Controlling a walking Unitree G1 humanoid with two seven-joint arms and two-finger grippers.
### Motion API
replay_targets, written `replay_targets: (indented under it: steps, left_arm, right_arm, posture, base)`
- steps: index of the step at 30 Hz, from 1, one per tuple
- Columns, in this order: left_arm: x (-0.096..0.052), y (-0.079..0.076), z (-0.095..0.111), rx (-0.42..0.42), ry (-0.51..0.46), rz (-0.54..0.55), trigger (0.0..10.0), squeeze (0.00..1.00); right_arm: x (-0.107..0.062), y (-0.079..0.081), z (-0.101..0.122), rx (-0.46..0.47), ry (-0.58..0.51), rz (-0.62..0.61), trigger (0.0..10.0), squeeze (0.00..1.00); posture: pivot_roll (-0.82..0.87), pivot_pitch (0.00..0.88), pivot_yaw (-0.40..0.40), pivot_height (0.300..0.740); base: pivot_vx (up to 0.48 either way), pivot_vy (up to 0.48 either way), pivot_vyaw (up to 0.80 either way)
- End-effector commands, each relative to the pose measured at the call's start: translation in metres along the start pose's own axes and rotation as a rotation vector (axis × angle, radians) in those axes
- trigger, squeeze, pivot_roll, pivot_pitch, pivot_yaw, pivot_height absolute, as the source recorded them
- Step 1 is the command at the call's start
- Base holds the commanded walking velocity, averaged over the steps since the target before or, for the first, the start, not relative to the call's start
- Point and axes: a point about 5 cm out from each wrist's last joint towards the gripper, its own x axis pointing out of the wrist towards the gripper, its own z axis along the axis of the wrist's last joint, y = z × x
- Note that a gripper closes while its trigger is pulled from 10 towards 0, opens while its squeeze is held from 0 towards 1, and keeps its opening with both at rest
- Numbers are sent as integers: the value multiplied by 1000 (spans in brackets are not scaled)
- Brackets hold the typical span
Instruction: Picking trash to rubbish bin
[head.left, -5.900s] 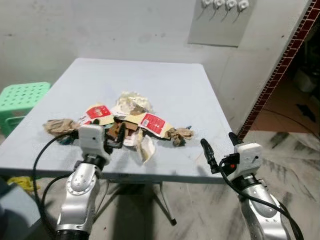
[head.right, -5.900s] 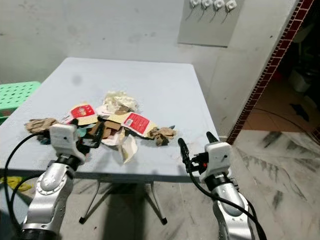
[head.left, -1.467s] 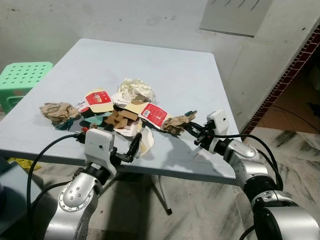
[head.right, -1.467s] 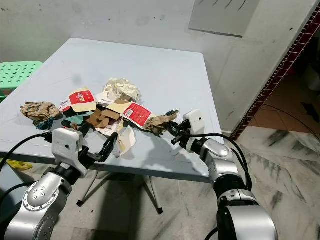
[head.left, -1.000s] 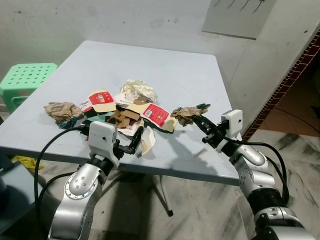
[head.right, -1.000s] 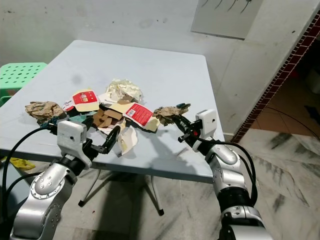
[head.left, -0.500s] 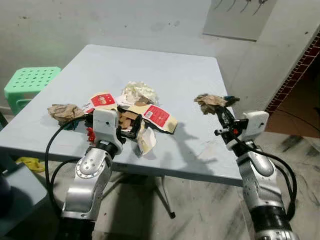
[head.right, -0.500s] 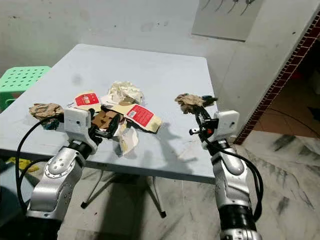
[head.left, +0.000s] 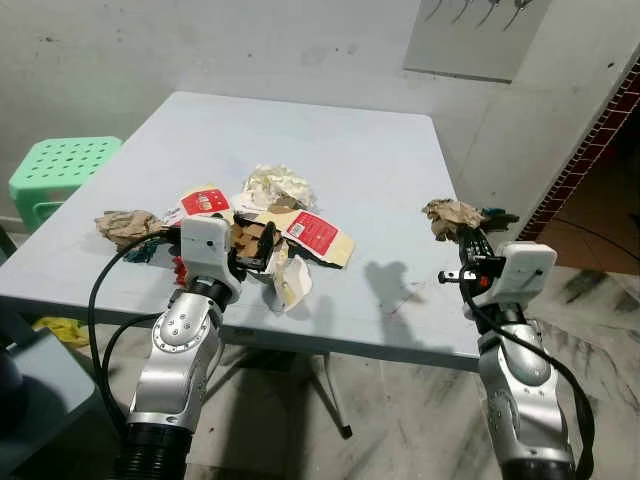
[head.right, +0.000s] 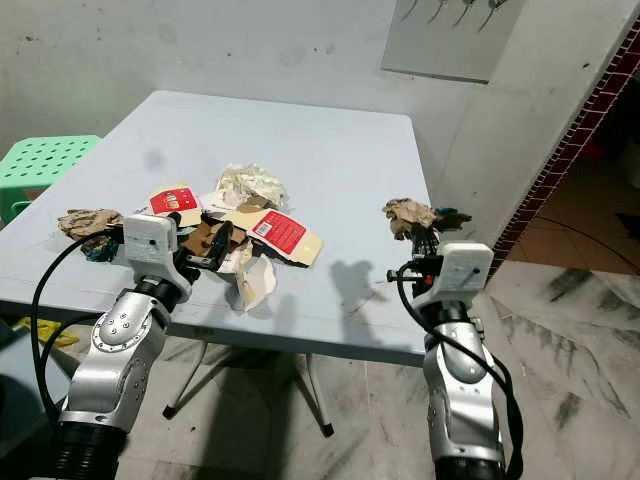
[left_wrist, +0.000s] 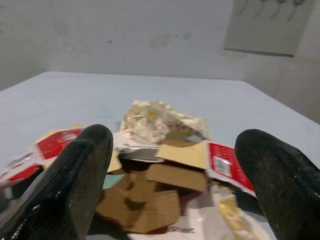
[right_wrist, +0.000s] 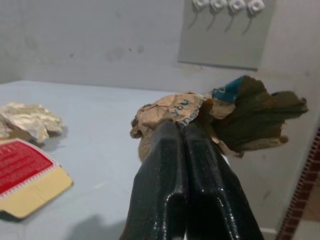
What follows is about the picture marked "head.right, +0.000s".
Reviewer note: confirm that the small brown paper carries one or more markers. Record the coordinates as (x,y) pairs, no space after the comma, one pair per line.
(406,214)

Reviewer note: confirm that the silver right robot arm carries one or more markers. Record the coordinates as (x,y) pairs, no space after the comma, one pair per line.
(460,400)

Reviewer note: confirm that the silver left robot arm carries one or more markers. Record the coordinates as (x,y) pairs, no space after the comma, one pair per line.
(115,355)

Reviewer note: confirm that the brown cardboard piece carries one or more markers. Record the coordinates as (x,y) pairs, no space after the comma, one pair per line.
(210,232)

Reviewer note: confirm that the red and white carton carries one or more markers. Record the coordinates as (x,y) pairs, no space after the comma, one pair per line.
(175,200)

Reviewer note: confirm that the white paper wrapper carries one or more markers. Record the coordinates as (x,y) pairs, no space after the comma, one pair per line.
(257,285)

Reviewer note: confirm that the crumpled white paper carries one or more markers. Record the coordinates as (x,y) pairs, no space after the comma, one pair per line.
(250,184)

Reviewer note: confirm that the kraft bag with red label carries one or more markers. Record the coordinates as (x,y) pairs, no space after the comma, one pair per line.
(285,233)

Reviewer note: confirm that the dark teal plastic scrap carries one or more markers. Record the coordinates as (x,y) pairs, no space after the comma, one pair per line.
(102,250)

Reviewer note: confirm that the large crumpled brown paper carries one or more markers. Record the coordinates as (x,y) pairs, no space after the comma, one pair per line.
(88,222)

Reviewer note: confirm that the light blue folding table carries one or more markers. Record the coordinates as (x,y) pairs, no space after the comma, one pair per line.
(340,160)

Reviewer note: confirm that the green plastic stool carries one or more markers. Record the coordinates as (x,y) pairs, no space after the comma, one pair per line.
(45,165)

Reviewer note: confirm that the yellow cloth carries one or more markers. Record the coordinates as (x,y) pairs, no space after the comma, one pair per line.
(50,332)

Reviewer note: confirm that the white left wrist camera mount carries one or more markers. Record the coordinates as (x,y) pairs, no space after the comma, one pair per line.
(150,243)

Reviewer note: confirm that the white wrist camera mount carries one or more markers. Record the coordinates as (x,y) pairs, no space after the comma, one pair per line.
(465,270)
(150,243)

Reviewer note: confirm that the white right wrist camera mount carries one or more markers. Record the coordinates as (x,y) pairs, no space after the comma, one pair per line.
(465,270)

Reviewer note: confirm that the grey wall board with hooks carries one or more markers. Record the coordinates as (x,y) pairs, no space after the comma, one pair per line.
(450,40)

